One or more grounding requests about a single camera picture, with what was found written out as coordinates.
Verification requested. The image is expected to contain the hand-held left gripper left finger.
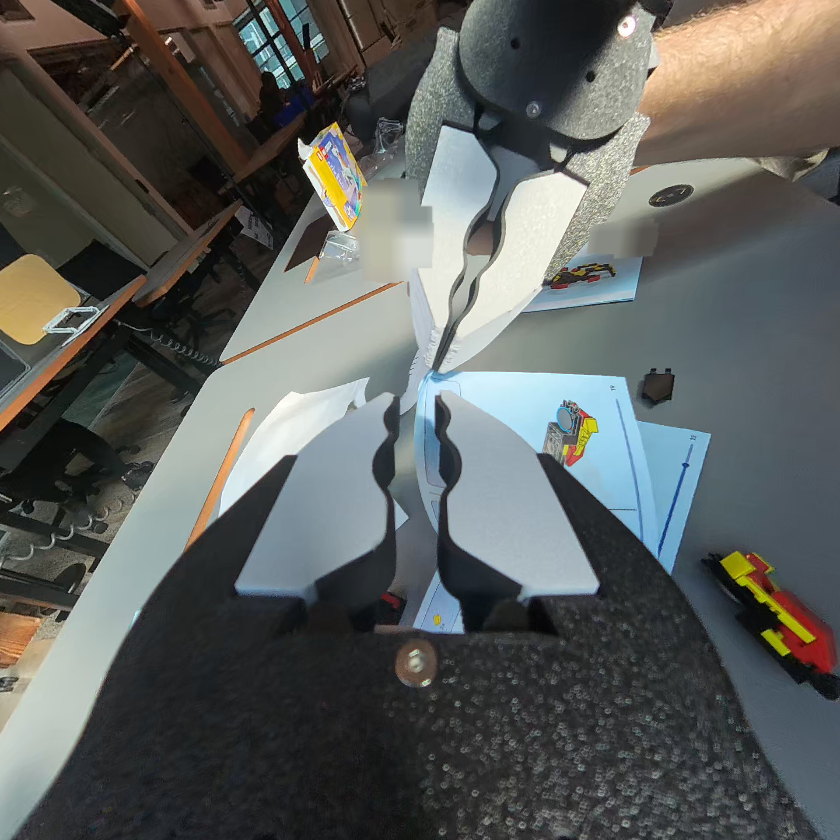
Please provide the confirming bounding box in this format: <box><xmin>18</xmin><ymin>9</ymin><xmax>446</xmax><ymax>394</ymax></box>
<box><xmin>235</xmin><ymin>394</ymin><xmax>401</xmax><ymax>631</ymax></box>

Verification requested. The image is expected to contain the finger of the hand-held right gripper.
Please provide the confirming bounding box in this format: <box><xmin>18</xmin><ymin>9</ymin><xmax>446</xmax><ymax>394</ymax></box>
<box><xmin>410</xmin><ymin>125</ymin><xmax>501</xmax><ymax>371</ymax></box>
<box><xmin>438</xmin><ymin>167</ymin><xmax>589</xmax><ymax>374</ymax></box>

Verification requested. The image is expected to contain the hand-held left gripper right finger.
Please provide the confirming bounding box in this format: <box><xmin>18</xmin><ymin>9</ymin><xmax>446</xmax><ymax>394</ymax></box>
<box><xmin>427</xmin><ymin>390</ymin><xmax>601</xmax><ymax>632</ymax></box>

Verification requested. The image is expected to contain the light blue instruction booklet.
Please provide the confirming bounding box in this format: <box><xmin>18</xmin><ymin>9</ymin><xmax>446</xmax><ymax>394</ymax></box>
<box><xmin>397</xmin><ymin>328</ymin><xmax>713</xmax><ymax>634</ymax></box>

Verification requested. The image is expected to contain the person's right forearm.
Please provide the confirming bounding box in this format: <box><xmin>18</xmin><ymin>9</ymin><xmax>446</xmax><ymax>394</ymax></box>
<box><xmin>633</xmin><ymin>0</ymin><xmax>840</xmax><ymax>181</ymax></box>

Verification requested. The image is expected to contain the adjoining grey desk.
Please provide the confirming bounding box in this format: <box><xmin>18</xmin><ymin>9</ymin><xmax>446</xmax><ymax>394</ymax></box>
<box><xmin>220</xmin><ymin>177</ymin><xmax>421</xmax><ymax>365</ymax></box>

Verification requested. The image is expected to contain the small wooden edged desk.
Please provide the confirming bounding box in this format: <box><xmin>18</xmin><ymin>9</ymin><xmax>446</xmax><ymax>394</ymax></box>
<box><xmin>134</xmin><ymin>200</ymin><xmax>244</xmax><ymax>306</ymax></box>

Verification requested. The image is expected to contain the light blue instruction leaflet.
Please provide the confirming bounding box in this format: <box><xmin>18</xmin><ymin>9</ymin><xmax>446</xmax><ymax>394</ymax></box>
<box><xmin>525</xmin><ymin>255</ymin><xmax>643</xmax><ymax>313</ymax></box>

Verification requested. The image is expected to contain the white paper bag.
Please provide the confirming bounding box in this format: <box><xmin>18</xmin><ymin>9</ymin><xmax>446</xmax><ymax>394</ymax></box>
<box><xmin>220</xmin><ymin>377</ymin><xmax>411</xmax><ymax>532</ymax></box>

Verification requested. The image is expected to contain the yellow toy box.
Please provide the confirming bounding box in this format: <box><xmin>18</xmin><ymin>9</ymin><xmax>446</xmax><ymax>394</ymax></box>
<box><xmin>301</xmin><ymin>121</ymin><xmax>368</xmax><ymax>232</ymax></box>

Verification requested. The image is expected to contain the clear plastic bag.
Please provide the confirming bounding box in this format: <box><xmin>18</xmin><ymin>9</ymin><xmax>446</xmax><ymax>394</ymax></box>
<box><xmin>318</xmin><ymin>231</ymin><xmax>363</xmax><ymax>271</ymax></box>

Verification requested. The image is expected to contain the dark brown pad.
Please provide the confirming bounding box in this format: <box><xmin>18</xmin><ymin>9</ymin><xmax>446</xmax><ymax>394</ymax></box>
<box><xmin>283</xmin><ymin>230</ymin><xmax>329</xmax><ymax>273</ymax></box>

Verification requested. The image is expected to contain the flat black toy piece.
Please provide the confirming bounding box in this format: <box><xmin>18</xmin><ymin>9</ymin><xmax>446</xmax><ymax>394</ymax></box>
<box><xmin>640</xmin><ymin>367</ymin><xmax>677</xmax><ymax>408</ymax></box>

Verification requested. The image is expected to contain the large window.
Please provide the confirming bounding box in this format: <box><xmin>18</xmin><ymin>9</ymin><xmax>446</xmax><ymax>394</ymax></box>
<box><xmin>233</xmin><ymin>0</ymin><xmax>329</xmax><ymax>89</ymax></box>

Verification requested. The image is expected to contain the dark office chair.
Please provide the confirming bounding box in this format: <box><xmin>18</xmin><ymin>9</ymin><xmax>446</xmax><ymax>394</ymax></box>
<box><xmin>0</xmin><ymin>420</ymin><xmax>142</xmax><ymax>519</ymax></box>

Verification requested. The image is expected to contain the wooden beam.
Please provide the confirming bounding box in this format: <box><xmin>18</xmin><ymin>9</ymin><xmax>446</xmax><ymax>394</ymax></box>
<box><xmin>125</xmin><ymin>0</ymin><xmax>250</xmax><ymax>172</ymax></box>

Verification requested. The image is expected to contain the red yellow black brick build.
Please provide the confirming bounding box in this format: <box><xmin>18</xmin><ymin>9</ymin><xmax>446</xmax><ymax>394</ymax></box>
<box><xmin>701</xmin><ymin>550</ymin><xmax>840</xmax><ymax>700</ymax></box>

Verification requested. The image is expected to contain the tan rounded chair seat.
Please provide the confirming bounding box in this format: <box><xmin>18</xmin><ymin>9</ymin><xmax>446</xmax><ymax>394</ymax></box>
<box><xmin>0</xmin><ymin>252</ymin><xmax>74</xmax><ymax>346</ymax></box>

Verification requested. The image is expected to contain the black coiled cable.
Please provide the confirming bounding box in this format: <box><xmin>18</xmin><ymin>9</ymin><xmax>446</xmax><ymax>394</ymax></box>
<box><xmin>147</xmin><ymin>328</ymin><xmax>223</xmax><ymax>370</ymax></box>

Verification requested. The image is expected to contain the white plastic bracket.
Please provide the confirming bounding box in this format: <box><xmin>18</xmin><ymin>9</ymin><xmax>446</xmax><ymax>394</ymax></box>
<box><xmin>42</xmin><ymin>305</ymin><xmax>102</xmax><ymax>343</ymax></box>

